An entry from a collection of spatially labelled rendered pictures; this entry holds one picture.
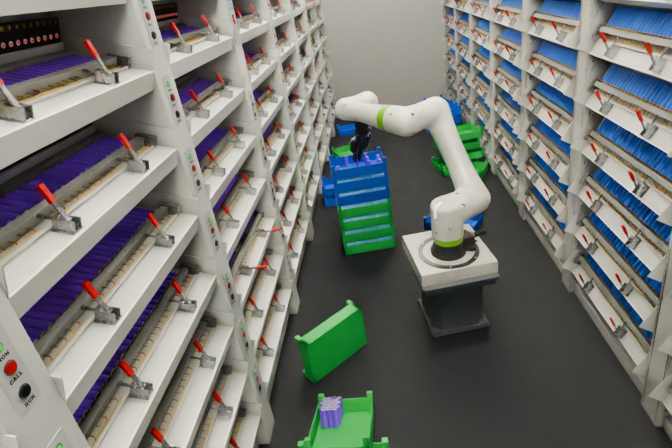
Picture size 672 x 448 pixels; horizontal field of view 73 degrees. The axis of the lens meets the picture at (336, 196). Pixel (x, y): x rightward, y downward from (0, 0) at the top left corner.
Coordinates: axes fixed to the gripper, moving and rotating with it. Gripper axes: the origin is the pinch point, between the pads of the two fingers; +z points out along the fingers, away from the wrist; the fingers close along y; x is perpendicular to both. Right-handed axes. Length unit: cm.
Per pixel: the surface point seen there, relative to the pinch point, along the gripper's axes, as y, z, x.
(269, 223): -70, -9, -26
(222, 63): -71, -68, 9
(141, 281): -129, -75, -78
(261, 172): -67, -28, -14
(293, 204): -35.7, 26.8, 7.0
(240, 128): -71, -46, -4
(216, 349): -117, -34, -79
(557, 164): 52, -32, -78
